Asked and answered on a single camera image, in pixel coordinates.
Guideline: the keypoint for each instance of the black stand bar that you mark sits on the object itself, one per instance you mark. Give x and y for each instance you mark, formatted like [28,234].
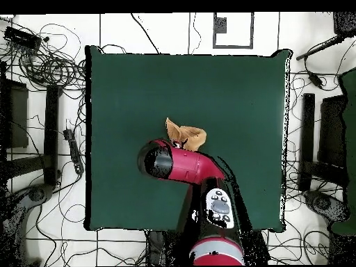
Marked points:
[51,133]
[307,141]

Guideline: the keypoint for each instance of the grey rectangular frame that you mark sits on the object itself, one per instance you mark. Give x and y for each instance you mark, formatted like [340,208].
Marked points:
[219,25]

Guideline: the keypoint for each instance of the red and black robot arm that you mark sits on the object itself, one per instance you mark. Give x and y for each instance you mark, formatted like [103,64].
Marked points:
[189,167]

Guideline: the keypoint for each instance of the dark flat panel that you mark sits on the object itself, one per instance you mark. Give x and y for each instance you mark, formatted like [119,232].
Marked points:
[332,130]
[18,116]

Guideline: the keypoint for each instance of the black power strip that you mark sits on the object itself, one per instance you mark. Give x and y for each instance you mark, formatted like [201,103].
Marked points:
[73,151]

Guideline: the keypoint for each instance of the black electronics box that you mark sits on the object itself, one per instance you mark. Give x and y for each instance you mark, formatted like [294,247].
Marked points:
[22,37]

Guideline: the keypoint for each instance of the dark green table cloth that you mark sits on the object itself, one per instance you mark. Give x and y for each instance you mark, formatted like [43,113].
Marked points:
[133,97]

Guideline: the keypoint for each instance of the black stand crossbar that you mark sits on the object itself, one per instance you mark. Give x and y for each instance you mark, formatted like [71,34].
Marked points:
[27,165]
[325,172]

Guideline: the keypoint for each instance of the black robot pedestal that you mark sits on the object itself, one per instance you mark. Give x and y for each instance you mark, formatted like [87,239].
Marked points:
[155,247]

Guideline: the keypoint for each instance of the tan terry towel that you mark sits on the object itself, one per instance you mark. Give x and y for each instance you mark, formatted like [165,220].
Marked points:
[192,136]

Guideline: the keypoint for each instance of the black floor equipment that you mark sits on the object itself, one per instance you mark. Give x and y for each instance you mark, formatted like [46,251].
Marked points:
[325,205]
[37,193]

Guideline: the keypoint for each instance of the black power adapter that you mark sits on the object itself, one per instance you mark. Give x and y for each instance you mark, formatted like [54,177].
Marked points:
[315,79]

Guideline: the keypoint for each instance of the black rod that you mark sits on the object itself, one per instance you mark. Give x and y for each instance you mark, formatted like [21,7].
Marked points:
[319,47]

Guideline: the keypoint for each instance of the dark green fabric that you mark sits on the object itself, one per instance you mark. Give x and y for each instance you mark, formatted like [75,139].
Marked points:
[351,167]

